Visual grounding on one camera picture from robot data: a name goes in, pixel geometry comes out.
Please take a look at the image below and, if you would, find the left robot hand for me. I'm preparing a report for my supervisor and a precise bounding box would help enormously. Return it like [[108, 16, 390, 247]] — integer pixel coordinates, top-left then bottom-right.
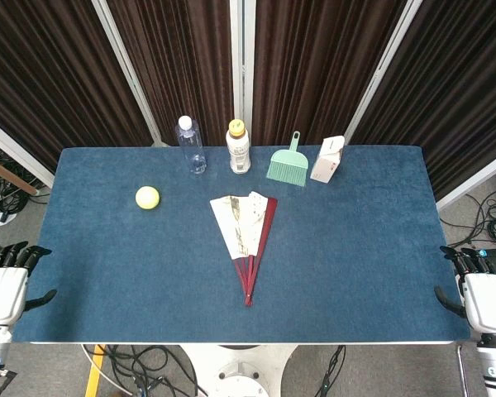
[[0, 242, 58, 326]]

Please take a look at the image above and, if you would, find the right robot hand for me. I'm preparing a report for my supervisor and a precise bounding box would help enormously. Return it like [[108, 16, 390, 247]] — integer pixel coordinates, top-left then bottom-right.
[[433, 245, 496, 335]]

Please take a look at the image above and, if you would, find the red ribbed paper folding fan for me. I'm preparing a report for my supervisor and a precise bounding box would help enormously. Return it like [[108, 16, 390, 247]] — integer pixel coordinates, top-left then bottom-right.
[[209, 191, 279, 309]]

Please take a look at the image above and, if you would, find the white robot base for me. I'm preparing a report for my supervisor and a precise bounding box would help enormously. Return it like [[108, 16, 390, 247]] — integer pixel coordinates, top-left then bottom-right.
[[180, 343, 300, 397]]

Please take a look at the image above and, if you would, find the green hand broom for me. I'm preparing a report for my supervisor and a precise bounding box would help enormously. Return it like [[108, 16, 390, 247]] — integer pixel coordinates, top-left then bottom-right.
[[265, 131, 309, 187]]

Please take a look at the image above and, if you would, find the wooden stick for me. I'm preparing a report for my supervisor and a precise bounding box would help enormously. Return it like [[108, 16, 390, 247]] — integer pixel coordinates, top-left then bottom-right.
[[0, 154, 39, 196]]

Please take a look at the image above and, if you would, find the yellow floor tape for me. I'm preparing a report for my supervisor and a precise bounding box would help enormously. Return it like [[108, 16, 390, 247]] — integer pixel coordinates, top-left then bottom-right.
[[84, 343, 107, 397]]

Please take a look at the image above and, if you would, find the yellow tennis ball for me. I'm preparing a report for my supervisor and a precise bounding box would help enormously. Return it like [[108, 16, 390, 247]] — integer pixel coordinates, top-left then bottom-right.
[[135, 185, 161, 211]]

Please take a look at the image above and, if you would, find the white and red carton box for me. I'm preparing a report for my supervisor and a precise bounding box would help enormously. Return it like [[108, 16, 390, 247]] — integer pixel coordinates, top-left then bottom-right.
[[309, 135, 346, 184]]

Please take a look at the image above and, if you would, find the clear plastic water bottle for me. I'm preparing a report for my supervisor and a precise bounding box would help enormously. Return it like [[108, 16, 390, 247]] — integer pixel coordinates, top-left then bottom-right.
[[175, 115, 208, 175]]

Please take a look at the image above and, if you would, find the blue table mat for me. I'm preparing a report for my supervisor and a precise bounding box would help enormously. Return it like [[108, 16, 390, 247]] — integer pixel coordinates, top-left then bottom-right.
[[11, 144, 471, 344]]

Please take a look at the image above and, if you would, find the white bottle with yellow cap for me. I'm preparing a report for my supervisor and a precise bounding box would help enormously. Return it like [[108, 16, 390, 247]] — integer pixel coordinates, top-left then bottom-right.
[[225, 119, 251, 175]]

